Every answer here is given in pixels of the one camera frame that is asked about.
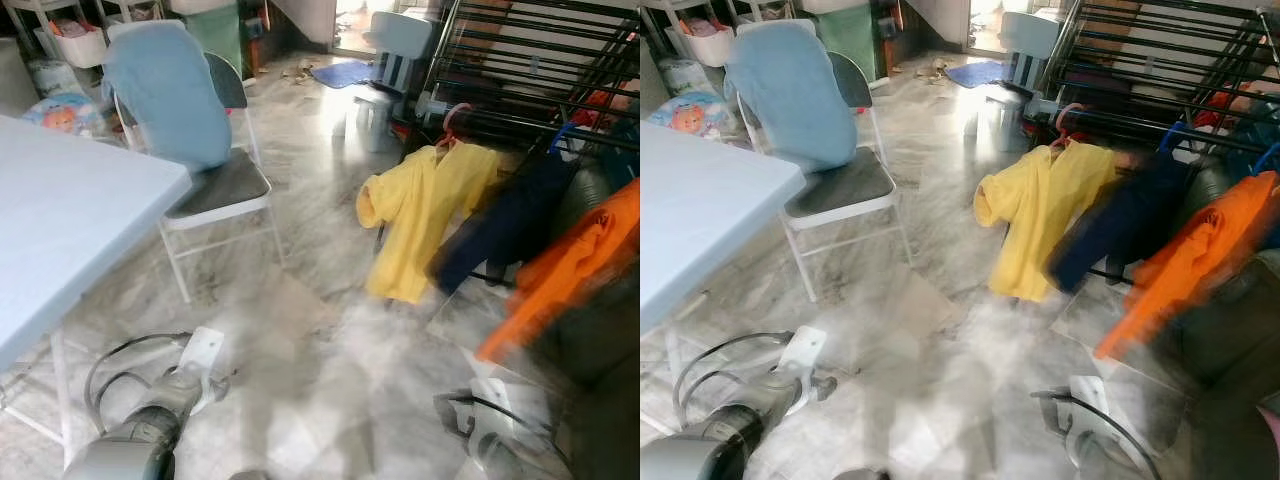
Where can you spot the yellow shirt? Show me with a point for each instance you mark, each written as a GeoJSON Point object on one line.
{"type": "Point", "coordinates": [1040, 215]}
{"type": "Point", "coordinates": [420, 220]}

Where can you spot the pink clothes hanger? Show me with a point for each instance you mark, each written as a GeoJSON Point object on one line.
{"type": "Point", "coordinates": [1060, 128]}
{"type": "Point", "coordinates": [447, 128]}

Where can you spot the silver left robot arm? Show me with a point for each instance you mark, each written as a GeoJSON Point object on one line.
{"type": "Point", "coordinates": [720, 445]}
{"type": "Point", "coordinates": [130, 440]}

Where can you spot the blue clothes hanger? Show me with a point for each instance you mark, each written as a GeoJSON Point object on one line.
{"type": "Point", "coordinates": [560, 138]}
{"type": "Point", "coordinates": [1175, 138]}
{"type": "Point", "coordinates": [1268, 158]}

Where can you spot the grey white folding chair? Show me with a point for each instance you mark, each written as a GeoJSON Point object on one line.
{"type": "Point", "coordinates": [845, 185]}
{"type": "Point", "coordinates": [225, 185]}

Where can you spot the light blue folding table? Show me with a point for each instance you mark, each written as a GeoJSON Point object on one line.
{"type": "Point", "coordinates": [60, 220]}
{"type": "Point", "coordinates": [700, 220]}

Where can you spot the dark green sofa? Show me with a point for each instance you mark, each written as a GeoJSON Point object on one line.
{"type": "Point", "coordinates": [1230, 390]}
{"type": "Point", "coordinates": [600, 400]}

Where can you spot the orange shirt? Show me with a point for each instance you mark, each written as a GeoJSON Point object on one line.
{"type": "Point", "coordinates": [570, 265]}
{"type": "Point", "coordinates": [1190, 260]}

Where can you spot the blue cloth chair cover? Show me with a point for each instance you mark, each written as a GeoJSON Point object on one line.
{"type": "Point", "coordinates": [790, 90]}
{"type": "Point", "coordinates": [170, 90]}

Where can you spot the blue cartoon print cushion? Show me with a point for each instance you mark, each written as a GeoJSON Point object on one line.
{"type": "Point", "coordinates": [60, 115]}
{"type": "Point", "coordinates": [690, 115]}

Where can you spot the blue floor mat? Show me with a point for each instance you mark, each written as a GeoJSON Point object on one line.
{"type": "Point", "coordinates": [978, 73]}
{"type": "Point", "coordinates": [345, 74]}

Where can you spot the navy blue garment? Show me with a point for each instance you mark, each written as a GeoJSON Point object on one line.
{"type": "Point", "coordinates": [510, 220]}
{"type": "Point", "coordinates": [1130, 220]}

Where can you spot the clear plastic bag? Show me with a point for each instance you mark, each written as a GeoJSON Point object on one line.
{"type": "Point", "coordinates": [685, 78]}
{"type": "Point", "coordinates": [55, 78]}

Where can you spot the green cabinet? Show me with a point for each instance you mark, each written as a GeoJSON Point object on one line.
{"type": "Point", "coordinates": [215, 35]}
{"type": "Point", "coordinates": [848, 40]}

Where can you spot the white storage basket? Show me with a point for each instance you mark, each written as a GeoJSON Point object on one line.
{"type": "Point", "coordinates": [80, 48]}
{"type": "Point", "coordinates": [705, 48]}

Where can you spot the white kids chair slatted back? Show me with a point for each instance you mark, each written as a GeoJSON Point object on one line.
{"type": "Point", "coordinates": [400, 35]}
{"type": "Point", "coordinates": [1030, 35]}

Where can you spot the black metal drying rack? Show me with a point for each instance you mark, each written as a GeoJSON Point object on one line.
{"type": "Point", "coordinates": [530, 128]}
{"type": "Point", "coordinates": [1150, 128]}

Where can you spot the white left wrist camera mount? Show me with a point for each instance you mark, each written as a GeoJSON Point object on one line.
{"type": "Point", "coordinates": [805, 350]}
{"type": "Point", "coordinates": [203, 350]}

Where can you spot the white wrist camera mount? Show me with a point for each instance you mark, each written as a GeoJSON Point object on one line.
{"type": "Point", "coordinates": [203, 350]}
{"type": "Point", "coordinates": [805, 350]}
{"type": "Point", "coordinates": [1098, 405]}
{"type": "Point", "coordinates": [500, 405]}

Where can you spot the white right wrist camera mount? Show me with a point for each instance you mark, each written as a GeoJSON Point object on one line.
{"type": "Point", "coordinates": [1098, 405]}
{"type": "Point", "coordinates": [500, 405]}

